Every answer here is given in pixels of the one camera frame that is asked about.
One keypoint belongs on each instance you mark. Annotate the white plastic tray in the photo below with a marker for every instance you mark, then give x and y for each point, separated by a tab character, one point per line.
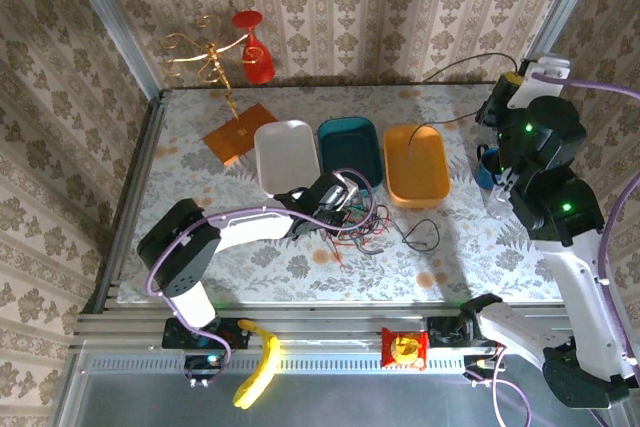
285	157

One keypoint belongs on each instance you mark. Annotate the blue mug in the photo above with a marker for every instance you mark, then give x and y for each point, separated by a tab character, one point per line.
486	174

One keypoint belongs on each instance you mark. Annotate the teal plastic tray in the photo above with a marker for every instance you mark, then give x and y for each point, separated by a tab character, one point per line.
350	147

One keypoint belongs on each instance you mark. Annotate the orange plastic tray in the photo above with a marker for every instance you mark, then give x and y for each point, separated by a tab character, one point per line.
417	177

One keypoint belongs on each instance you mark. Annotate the floral table mat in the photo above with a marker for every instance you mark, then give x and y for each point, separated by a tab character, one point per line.
300	277

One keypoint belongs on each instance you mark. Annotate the red snack packet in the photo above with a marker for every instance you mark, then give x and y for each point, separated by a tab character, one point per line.
404	349

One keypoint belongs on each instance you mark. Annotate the yellow banana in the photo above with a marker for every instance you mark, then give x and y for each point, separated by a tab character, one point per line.
270	352

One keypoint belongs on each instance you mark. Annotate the red wine glass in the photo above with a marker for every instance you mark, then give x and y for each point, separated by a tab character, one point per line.
256	64

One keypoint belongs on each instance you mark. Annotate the grey metal shelf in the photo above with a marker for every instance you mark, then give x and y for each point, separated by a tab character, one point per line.
350	402

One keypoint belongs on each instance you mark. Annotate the small controller board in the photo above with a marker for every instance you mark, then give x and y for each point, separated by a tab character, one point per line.
480	364
205	364

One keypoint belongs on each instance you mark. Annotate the aluminium frame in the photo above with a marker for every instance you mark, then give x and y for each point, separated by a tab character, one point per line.
300	319

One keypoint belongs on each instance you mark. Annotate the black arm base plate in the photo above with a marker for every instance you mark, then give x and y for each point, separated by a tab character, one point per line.
437	342
172	339

